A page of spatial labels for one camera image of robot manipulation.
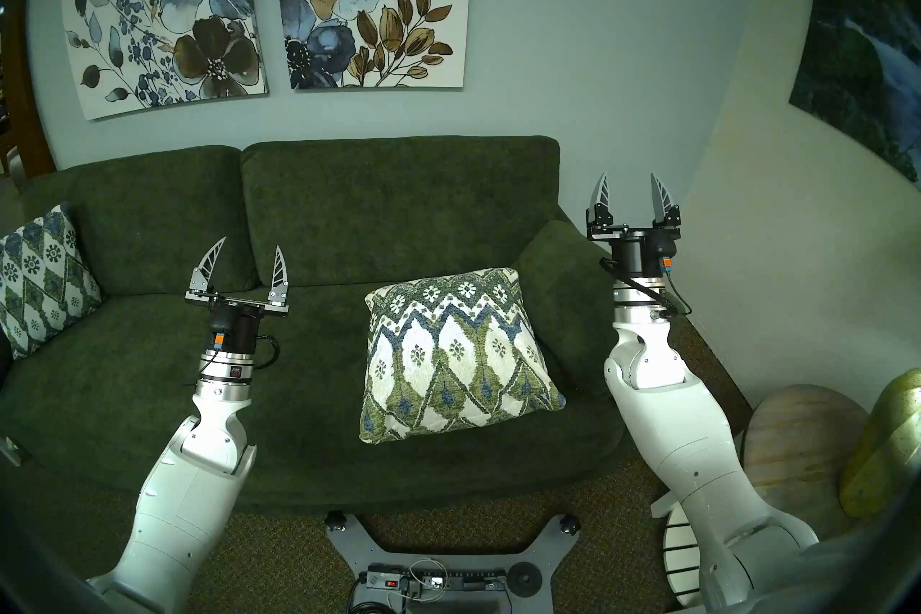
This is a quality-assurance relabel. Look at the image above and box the black power strip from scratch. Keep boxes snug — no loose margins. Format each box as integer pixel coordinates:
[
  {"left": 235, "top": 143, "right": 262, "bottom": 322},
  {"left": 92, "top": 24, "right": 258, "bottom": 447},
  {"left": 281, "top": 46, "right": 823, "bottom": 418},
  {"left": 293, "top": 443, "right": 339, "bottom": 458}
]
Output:
[{"left": 367, "top": 564, "right": 507, "bottom": 594}]

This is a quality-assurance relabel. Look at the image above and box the yellow green speckled lamp base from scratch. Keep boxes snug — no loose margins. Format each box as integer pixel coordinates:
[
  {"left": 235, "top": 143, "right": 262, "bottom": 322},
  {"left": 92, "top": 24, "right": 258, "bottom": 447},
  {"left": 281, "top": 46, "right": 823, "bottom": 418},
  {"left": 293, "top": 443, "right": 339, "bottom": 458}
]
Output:
[{"left": 840, "top": 368, "right": 921, "bottom": 521}]

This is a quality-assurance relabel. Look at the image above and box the large green white patterned cushion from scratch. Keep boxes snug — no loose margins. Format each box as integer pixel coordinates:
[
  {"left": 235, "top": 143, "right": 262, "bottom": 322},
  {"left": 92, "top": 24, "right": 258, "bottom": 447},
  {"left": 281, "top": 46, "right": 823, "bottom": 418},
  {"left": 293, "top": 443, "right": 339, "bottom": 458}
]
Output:
[{"left": 358, "top": 267, "right": 567, "bottom": 446}]

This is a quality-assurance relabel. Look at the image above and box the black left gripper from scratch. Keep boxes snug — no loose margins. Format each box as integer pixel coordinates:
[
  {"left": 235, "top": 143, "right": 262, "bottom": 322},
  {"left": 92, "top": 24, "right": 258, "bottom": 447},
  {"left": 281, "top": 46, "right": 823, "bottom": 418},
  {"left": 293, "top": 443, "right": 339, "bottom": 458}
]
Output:
[{"left": 185, "top": 236, "right": 291, "bottom": 363}]

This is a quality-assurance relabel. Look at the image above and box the wide green sofa back cushion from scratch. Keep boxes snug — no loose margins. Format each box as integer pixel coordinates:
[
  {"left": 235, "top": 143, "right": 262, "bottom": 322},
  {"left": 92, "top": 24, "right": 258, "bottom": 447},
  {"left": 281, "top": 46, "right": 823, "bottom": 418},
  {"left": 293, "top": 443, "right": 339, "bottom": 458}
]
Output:
[{"left": 241, "top": 136, "right": 562, "bottom": 288}]

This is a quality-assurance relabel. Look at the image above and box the narrow green sofa back cushion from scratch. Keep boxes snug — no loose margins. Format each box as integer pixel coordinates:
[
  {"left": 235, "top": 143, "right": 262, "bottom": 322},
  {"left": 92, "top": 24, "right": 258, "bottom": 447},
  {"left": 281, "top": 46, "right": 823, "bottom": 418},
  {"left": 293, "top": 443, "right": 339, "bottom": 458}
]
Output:
[{"left": 22, "top": 145, "right": 260, "bottom": 297}]

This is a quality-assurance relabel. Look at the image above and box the waterfall landscape wall picture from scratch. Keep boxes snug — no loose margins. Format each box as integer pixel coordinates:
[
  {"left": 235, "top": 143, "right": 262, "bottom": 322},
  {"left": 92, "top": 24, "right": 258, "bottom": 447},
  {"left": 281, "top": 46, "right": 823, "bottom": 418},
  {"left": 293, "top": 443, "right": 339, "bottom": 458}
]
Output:
[{"left": 789, "top": 0, "right": 921, "bottom": 183}]

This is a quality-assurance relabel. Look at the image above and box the dark green fabric sofa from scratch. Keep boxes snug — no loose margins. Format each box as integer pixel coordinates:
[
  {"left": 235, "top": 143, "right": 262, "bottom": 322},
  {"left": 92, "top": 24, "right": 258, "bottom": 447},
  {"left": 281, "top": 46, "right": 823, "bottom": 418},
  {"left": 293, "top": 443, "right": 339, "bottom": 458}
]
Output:
[{"left": 0, "top": 136, "right": 628, "bottom": 517}]

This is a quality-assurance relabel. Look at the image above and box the round wooden side table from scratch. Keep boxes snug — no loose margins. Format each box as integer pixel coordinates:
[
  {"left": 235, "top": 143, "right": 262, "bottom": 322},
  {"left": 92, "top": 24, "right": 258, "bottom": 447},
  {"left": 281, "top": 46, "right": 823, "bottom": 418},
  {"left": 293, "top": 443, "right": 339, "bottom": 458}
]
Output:
[{"left": 742, "top": 384, "right": 873, "bottom": 543}]

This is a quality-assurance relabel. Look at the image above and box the blue flower canvas painting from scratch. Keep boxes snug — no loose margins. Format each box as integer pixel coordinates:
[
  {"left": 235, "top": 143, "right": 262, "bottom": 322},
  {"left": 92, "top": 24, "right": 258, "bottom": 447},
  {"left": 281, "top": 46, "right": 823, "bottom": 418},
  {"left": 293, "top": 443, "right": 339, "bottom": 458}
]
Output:
[{"left": 61, "top": 0, "right": 270, "bottom": 121}]

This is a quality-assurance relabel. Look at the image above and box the grey robot base frame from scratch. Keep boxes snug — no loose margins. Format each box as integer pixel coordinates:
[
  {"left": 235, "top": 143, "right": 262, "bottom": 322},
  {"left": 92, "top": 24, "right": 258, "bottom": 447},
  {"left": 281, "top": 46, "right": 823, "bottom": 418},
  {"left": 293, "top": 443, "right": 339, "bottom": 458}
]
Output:
[{"left": 325, "top": 512, "right": 581, "bottom": 614}]

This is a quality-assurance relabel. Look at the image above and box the small blue white patterned cushion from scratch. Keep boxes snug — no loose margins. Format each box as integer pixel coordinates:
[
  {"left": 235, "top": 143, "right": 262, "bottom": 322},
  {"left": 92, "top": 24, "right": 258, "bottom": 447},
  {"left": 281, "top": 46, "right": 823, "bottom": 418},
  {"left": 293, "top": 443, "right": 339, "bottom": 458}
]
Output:
[{"left": 0, "top": 203, "right": 104, "bottom": 361}]

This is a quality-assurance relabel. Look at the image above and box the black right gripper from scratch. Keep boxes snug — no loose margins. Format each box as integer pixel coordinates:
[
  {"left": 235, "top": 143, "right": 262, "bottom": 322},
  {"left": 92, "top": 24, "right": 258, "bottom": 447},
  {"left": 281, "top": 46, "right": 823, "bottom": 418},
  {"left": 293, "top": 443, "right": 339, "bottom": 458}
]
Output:
[{"left": 586, "top": 172, "right": 682, "bottom": 280}]

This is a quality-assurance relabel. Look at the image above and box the green sofa armrest bolster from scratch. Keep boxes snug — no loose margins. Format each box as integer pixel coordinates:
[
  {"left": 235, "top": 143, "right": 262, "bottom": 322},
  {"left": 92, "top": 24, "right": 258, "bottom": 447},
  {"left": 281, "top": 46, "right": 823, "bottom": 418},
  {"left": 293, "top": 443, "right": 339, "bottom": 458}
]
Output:
[{"left": 512, "top": 219, "right": 621, "bottom": 399}]

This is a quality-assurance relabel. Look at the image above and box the white slatted wooden chair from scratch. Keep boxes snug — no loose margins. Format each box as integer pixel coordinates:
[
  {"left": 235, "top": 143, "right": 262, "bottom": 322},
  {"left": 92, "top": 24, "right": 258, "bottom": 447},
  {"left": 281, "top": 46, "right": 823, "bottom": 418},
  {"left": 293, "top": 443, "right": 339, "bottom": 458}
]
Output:
[{"left": 650, "top": 494, "right": 720, "bottom": 610}]

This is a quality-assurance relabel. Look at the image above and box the white coiled cable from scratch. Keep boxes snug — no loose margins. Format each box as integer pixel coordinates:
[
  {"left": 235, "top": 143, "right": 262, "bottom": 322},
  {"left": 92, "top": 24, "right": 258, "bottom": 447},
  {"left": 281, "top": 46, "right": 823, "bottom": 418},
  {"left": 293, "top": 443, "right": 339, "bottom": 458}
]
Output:
[{"left": 405, "top": 558, "right": 449, "bottom": 600}]

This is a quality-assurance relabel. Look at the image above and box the black round base knob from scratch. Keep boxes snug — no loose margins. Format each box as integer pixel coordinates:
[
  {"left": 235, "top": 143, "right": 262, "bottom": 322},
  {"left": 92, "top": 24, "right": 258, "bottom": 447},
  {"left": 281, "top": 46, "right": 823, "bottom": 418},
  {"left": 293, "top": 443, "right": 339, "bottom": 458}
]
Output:
[{"left": 507, "top": 562, "right": 543, "bottom": 598}]

